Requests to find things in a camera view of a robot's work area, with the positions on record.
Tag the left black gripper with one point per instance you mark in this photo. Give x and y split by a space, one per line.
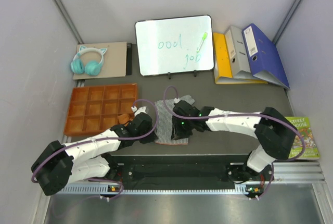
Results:
149 139

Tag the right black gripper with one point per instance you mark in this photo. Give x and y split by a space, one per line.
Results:
177 133

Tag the grey striped underwear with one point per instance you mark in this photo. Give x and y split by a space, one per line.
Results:
164 127

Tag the orange underwear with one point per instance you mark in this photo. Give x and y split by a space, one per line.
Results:
125 119

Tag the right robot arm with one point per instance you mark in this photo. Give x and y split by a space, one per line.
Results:
274 132

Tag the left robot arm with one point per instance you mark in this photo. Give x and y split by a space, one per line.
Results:
89 159

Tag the orange compartment tray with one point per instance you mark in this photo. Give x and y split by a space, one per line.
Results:
94 109

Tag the beige board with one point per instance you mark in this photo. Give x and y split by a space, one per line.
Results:
114 60

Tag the yellow binder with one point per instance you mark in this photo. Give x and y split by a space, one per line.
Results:
222 70

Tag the teal cat-ear headphones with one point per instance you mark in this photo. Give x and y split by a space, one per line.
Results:
92 68

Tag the whiteboard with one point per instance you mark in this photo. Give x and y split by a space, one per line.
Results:
167 46

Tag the grey binder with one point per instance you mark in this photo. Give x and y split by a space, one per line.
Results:
238 57

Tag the green marker pen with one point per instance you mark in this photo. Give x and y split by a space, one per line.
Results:
204 36

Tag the blue binder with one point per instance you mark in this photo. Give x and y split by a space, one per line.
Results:
263 57

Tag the green treehouse book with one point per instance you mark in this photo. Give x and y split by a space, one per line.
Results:
303 126

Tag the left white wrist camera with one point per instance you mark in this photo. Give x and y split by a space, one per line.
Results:
139 110

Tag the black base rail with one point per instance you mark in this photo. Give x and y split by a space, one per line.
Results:
185 172

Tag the grey cable duct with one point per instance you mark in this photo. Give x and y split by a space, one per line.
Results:
110 189

